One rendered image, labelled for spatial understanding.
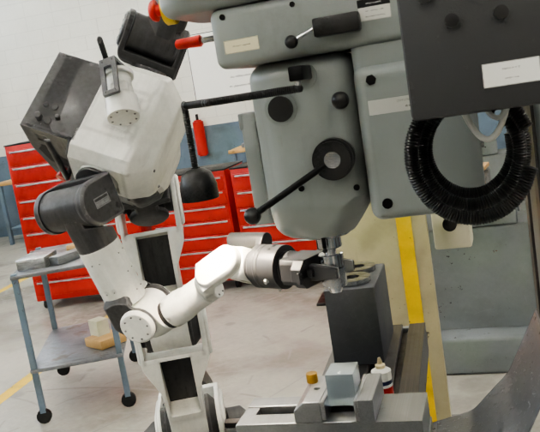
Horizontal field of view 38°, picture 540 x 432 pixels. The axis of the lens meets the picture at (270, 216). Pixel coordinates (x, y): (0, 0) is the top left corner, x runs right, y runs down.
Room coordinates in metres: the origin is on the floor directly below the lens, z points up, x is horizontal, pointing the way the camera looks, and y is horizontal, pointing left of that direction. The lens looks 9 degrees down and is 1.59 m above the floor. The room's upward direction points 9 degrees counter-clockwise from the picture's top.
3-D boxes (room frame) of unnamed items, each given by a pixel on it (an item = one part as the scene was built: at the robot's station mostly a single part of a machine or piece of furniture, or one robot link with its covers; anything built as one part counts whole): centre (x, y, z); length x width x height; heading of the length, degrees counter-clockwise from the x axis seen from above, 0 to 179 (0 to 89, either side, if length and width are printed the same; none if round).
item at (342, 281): (1.43, -0.10, 1.23); 0.05 x 0.05 x 0.06
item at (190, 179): (1.48, 0.13, 1.43); 0.07 x 0.07 x 0.06
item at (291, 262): (1.49, -0.03, 1.24); 0.13 x 0.12 x 0.10; 141
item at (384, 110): (1.38, -0.29, 1.47); 0.24 x 0.19 x 0.26; 166
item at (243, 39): (1.42, -0.14, 1.68); 0.34 x 0.24 x 0.10; 76
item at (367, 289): (1.86, -0.18, 1.02); 0.22 x 0.12 x 0.20; 164
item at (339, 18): (1.28, -0.13, 1.66); 0.12 x 0.04 x 0.04; 76
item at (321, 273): (1.41, -0.08, 1.24); 0.06 x 0.02 x 0.03; 51
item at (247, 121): (1.46, 0.01, 1.45); 0.04 x 0.04 x 0.21; 76
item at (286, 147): (1.43, -0.10, 1.47); 0.21 x 0.19 x 0.32; 166
